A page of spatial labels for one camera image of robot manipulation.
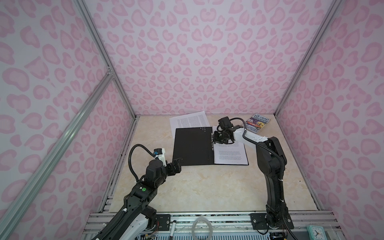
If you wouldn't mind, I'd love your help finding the printed paper sheet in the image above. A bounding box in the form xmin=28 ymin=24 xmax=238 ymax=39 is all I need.
xmin=170 ymin=111 xmax=210 ymax=138

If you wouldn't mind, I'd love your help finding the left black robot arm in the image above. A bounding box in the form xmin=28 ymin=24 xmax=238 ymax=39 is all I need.
xmin=93 ymin=158 xmax=182 ymax=240

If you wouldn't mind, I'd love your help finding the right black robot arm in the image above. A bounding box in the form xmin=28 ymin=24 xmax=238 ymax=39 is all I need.
xmin=213 ymin=117 xmax=294 ymax=232

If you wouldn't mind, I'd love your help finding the colourful paperback book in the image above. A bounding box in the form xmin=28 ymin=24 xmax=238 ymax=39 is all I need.
xmin=246 ymin=114 xmax=270 ymax=134

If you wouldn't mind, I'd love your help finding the coiled clear tube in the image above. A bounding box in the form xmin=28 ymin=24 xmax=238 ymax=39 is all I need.
xmin=191 ymin=217 xmax=213 ymax=240

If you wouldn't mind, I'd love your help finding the white marker pen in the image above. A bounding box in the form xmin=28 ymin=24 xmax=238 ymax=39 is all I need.
xmin=169 ymin=221 xmax=177 ymax=240

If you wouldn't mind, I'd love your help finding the teal desk clock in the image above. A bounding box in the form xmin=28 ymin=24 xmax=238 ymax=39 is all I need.
xmin=307 ymin=225 xmax=328 ymax=240

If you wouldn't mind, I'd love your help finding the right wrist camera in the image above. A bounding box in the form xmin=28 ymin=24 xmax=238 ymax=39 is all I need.
xmin=218 ymin=117 xmax=234 ymax=130

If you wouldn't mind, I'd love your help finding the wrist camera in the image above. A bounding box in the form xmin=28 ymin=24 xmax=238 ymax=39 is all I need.
xmin=218 ymin=117 xmax=234 ymax=130
xmin=154 ymin=148 xmax=167 ymax=167

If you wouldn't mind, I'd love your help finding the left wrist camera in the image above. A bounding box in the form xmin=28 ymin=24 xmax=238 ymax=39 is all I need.
xmin=154 ymin=148 xmax=167 ymax=167

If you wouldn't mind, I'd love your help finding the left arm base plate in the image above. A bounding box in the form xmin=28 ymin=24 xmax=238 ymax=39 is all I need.
xmin=146 ymin=214 xmax=172 ymax=232

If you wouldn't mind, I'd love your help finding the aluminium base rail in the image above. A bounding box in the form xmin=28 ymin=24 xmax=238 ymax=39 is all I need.
xmin=82 ymin=211 xmax=345 ymax=240

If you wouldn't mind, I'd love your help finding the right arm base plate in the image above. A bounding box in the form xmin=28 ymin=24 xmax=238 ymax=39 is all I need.
xmin=250 ymin=213 xmax=295 ymax=231

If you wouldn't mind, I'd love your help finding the right black corrugated cable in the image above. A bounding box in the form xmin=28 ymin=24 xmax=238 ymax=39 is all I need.
xmin=229 ymin=117 xmax=299 ymax=240

